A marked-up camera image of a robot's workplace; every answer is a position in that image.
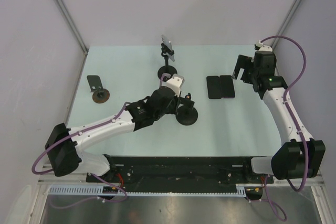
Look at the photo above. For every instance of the black stand holding white phone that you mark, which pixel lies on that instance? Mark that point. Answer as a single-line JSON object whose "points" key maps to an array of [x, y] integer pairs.
{"points": [[166, 69]]}

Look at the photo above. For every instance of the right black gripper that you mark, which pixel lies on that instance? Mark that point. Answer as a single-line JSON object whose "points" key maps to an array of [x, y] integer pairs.
{"points": [[244, 62]]}

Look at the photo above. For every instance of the white silver phone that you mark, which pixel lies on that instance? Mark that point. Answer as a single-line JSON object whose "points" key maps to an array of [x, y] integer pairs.
{"points": [[167, 49]]}

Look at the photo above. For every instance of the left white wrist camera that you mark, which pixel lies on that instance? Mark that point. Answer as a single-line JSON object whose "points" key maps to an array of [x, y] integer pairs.
{"points": [[175, 84]]}

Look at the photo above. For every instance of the black stand holding purple phone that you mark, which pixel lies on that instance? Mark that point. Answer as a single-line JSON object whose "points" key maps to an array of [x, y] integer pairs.
{"points": [[189, 119]]}

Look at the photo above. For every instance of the purple phone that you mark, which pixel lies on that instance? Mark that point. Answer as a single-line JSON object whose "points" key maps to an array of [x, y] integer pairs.
{"points": [[227, 86]]}

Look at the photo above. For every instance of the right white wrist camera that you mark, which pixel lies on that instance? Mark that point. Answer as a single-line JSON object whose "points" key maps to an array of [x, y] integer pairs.
{"points": [[260, 46]]}

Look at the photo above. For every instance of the black phone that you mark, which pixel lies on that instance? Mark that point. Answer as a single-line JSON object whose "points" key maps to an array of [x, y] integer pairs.
{"points": [[213, 87]]}

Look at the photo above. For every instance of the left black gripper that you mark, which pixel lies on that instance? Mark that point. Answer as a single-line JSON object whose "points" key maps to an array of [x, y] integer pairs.
{"points": [[178, 99]]}

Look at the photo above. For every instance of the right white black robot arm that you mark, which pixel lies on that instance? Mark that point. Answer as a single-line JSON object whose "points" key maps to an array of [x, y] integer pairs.
{"points": [[300, 154]]}

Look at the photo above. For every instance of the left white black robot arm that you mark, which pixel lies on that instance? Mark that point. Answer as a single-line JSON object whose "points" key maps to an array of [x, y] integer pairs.
{"points": [[66, 147]]}

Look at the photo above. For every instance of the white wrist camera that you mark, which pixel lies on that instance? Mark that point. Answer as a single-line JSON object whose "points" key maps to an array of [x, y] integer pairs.
{"points": [[260, 46], [175, 84]]}

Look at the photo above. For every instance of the rusty base phone stand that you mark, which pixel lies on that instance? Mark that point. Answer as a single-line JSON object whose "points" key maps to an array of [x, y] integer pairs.
{"points": [[99, 93]]}

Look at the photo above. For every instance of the white slotted cable duct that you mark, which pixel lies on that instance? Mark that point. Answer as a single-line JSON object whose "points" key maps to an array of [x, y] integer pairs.
{"points": [[142, 190]]}

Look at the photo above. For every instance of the right aluminium frame post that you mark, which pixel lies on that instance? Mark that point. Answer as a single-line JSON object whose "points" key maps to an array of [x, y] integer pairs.
{"points": [[289, 16]]}

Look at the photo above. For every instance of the left aluminium frame post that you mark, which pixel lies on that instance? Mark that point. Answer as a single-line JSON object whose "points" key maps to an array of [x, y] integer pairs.
{"points": [[61, 5]]}

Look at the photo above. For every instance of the aluminium frame post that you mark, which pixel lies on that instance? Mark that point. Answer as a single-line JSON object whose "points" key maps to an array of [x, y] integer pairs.
{"points": [[289, 16], [61, 5]]}

